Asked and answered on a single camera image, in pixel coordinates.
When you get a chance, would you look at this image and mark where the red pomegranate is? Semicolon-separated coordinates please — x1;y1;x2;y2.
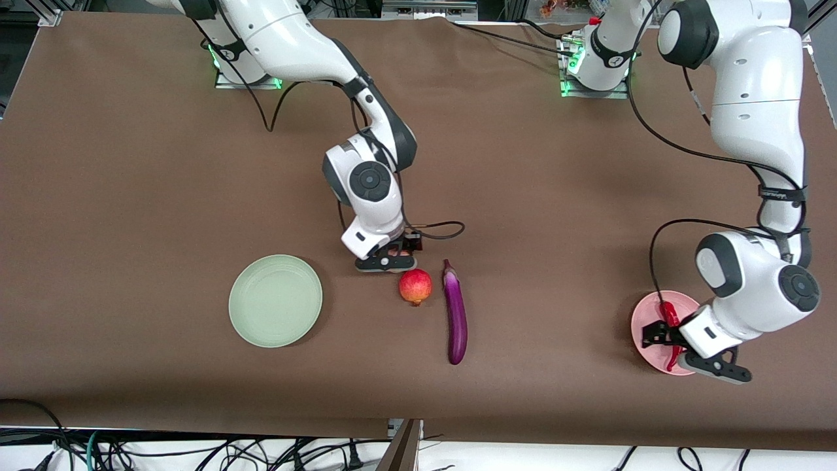
399;269;434;307

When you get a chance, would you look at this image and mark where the black power plug cable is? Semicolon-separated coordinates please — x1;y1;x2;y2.
340;440;367;470

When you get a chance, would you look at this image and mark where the aluminium frame rail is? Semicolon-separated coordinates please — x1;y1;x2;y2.
381;0;479;19

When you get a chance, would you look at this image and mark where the brown table cover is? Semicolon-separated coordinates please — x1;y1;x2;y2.
0;12;837;452

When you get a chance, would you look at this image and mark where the black base power cable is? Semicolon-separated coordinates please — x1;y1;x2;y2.
519;18;580;43
451;22;576;56

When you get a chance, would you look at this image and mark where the pink round plate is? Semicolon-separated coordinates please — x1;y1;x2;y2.
630;290;704;376

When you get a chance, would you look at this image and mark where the purple eggplant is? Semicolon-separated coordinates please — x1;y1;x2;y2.
442;259;469;366

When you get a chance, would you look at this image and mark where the light green round plate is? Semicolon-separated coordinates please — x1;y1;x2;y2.
228;254;324;348

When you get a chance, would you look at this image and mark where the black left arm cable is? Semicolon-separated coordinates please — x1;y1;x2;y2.
628;0;808;295

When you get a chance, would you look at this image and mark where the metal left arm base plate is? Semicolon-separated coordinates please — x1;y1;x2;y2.
559;36;630;99

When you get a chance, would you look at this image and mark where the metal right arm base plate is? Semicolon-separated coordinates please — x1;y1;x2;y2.
214;39;284;90

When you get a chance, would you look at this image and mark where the red chili pepper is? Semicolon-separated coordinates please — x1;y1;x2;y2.
659;300;685;372

